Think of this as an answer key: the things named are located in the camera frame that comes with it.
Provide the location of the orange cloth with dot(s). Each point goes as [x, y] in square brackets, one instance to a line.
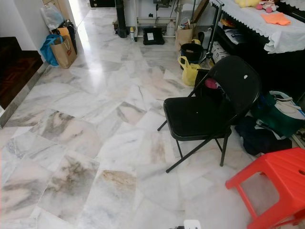
[276, 18]

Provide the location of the black bucket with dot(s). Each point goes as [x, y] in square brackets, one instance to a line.
[191, 52]

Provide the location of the blue shopping bag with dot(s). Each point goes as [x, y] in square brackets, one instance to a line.
[47, 50]

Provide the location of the white plastic jug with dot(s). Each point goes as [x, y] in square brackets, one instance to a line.
[170, 29]

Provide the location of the brown paper bag red print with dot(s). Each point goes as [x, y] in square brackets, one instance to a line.
[64, 53]

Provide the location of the dark wooden step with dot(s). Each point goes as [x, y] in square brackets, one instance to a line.
[19, 69]

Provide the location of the pink doll toy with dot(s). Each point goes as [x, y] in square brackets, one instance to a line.
[268, 6]

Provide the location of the white blue package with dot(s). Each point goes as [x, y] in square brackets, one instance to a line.
[236, 36]

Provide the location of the white lace tablecloth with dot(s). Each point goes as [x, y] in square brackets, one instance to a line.
[255, 26]

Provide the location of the plain brown paper bag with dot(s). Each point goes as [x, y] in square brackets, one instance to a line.
[184, 37]

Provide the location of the white metal rack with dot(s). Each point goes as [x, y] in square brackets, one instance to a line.
[136, 18]

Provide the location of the white cardboard box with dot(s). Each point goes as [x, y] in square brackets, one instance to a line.
[219, 52]

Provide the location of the pink cloth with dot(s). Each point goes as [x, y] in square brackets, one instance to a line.
[211, 83]

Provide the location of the black upright pole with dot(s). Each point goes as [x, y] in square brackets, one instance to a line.
[120, 20]

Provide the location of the yellow plush toy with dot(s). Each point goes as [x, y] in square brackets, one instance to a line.
[247, 3]

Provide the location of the red plastic stool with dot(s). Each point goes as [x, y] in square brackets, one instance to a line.
[279, 169]

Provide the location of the yellow plastic bag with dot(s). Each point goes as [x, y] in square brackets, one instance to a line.
[189, 74]

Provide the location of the silver metal stand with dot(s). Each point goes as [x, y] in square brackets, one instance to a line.
[215, 29]

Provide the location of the black box white label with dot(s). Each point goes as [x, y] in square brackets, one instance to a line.
[153, 36]

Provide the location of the clear plastic bag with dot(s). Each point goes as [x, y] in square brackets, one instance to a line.
[52, 16]

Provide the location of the small white bottle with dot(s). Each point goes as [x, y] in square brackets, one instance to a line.
[131, 33]

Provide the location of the green fabric bag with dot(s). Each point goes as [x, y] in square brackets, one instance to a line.
[279, 117]

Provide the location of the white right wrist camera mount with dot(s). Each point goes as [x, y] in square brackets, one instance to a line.
[192, 224]

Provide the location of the dark navy bag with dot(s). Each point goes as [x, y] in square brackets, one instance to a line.
[262, 138]

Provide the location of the black folding chair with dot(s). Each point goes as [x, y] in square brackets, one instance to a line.
[195, 115]

